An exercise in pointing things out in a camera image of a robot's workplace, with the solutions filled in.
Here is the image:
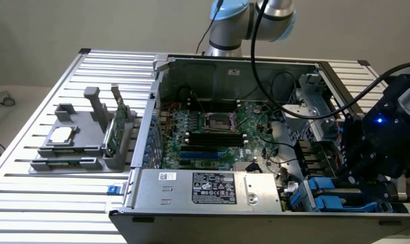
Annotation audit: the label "green RAM stick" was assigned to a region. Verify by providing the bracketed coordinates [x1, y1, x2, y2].
[52, 148, 98, 155]

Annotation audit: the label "green graphics card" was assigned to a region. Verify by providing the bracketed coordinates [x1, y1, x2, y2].
[102, 83, 131, 156]

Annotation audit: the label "black expansion slot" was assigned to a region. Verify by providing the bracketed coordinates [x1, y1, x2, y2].
[181, 145, 221, 153]

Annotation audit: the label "blue expansion slot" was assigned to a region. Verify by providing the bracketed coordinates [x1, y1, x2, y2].
[181, 151, 219, 159]

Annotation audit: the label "blue disk bay bracket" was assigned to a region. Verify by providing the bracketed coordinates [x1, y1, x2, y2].
[313, 194, 392, 213]
[303, 176, 338, 195]

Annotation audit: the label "silver chipset heatsink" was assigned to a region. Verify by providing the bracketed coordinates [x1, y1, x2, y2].
[233, 162, 258, 173]

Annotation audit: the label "green motherboard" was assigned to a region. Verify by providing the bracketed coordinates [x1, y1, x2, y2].
[157, 98, 297, 175]

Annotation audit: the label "CPU socket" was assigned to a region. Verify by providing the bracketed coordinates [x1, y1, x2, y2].
[201, 111, 242, 133]

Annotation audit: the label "metal drive cage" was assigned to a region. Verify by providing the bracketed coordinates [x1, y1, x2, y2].
[285, 73, 346, 143]

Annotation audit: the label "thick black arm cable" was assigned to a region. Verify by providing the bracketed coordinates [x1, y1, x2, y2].
[251, 0, 410, 119]

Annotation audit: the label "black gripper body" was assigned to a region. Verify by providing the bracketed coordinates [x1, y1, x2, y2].
[339, 73, 410, 180]

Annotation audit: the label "red and blue wires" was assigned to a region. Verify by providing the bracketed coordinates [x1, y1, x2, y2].
[325, 120, 347, 168]

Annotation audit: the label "chair leg with caster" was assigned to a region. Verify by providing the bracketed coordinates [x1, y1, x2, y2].
[0, 90, 16, 106]

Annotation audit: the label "grey parts rack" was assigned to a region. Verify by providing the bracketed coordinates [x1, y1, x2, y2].
[28, 86, 139, 175]

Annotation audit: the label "black RAM slot bank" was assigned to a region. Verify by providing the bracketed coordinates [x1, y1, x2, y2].
[187, 132, 249, 147]
[190, 99, 242, 111]

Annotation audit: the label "silver CPU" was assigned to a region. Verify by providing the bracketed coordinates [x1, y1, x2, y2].
[51, 127, 74, 142]

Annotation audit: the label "silver power supply unit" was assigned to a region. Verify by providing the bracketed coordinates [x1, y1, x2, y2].
[132, 169, 282, 212]

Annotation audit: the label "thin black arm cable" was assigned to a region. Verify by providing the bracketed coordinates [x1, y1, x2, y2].
[195, 0, 225, 55]

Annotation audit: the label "open grey PC case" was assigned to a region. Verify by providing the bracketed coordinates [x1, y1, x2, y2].
[108, 54, 410, 244]

